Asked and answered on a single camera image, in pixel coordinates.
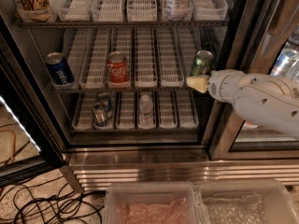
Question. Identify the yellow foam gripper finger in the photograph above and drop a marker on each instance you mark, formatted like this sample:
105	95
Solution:
198	83

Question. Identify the green soda can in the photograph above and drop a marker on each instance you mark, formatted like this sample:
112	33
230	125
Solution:
202	63

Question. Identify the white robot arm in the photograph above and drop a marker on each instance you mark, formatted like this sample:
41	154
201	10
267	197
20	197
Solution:
264	100

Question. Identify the red Coca-Cola can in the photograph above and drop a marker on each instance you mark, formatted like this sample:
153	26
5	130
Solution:
117	68

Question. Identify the silver blue can behind door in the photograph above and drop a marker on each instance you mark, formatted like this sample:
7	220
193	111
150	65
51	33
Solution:
284	62

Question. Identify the stainless steel fridge body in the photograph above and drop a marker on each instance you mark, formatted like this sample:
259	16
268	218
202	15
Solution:
156	57

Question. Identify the blue silver energy can rear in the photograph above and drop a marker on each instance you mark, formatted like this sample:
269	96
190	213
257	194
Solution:
104	99

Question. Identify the blue silver energy can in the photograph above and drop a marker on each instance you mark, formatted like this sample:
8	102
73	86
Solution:
104	99
100	115

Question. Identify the blue silver energy can front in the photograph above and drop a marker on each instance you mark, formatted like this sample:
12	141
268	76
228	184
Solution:
100	115

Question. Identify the blue Pepsi can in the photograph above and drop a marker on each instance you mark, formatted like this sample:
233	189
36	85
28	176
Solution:
59	69

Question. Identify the open fridge glass door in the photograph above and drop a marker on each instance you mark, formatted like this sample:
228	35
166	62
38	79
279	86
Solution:
19	105

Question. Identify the clear plastic water bottle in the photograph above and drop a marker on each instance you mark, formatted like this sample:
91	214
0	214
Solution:
146	112

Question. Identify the clear bin with bubble wrap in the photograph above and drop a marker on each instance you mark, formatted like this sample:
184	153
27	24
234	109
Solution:
263	201

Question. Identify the clear bin with pink wrap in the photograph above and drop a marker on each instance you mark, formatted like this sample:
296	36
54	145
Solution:
154	203

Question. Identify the top wire shelf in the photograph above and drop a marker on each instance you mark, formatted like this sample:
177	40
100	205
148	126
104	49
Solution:
123	24

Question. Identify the wire shelf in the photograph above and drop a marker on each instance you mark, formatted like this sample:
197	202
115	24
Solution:
185	88
157	130
123	24

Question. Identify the middle wire shelf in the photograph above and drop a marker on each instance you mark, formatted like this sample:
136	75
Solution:
185	88

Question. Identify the bottom wire shelf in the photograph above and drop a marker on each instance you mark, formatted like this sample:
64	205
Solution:
157	130

